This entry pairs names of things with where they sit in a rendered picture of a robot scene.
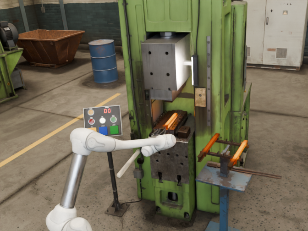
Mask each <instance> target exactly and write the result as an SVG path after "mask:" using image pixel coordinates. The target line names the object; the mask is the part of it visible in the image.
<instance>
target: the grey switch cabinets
mask: <svg viewBox="0 0 308 231"><path fill-rule="evenodd" d="M243 1H246V2H247V30H246V45H247V67H257V68H270V69H282V70H295V71H299V70H300V67H301V65H302V64H303V55H304V47H305V39H306V31H307V23H308V0H243Z"/></svg>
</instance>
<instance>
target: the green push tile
mask: <svg viewBox="0 0 308 231"><path fill-rule="evenodd" d="M110 134H119V129H118V126H110Z"/></svg>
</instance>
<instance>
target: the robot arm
mask: <svg viewBox="0 0 308 231"><path fill-rule="evenodd" d="M70 141H71V143H72V151H73V156H72V160H71V164H70V168H69V171H68V175H67V178H66V183H65V186H64V190H63V194H62V197H61V201H60V204H58V205H56V206H55V208H54V209H53V210H52V211H51V212H50V213H49V214H48V215H47V218H46V225H47V227H48V229H49V231H92V228H91V225H90V224H89V222H88V221H87V220H85V219H84V218H81V217H77V210H76V208H75V202H76V199H77V194H78V190H79V187H80V183H81V180H82V176H83V172H84V168H85V164H86V161H87V157H88V155H90V153H91V152H92V151H95V152H112V151H116V150H122V149H132V148H139V147H142V149H141V152H142V154H143V155H144V156H146V157H148V156H151V155H152V154H154V153H156V152H158V151H160V150H165V149H169V148H171V147H173V146H174V145H175V144H176V138H175V136H174V135H172V134H166V127H165V128H164V129H163V131H162V132H161V129H159V130H156V131H155V132H154V133H152V134H151V137H150V138H147V139H138V140H128V141H121V140H118V139H115V138H112V137H108V136H105V135H103V134H100V133H98V132H95V131H94V130H91V129H87V128H76V129H74V130H73V131H72V132H71V134H70Z"/></svg>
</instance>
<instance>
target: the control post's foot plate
mask: <svg viewBox="0 0 308 231"><path fill-rule="evenodd" d="M113 200H114V199H113ZM121 204H122V203H121V202H118V208H119V209H117V204H116V203H115V202H114V201H113V202H112V203H111V205H110V206H109V207H108V208H107V210H106V211H105V212H104V213H105V214H108V215H112V216H119V217H122V216H123V215H124V213H125V212H126V211H127V209H128V208H129V206H130V204H127V203H125V204H123V205H121Z"/></svg>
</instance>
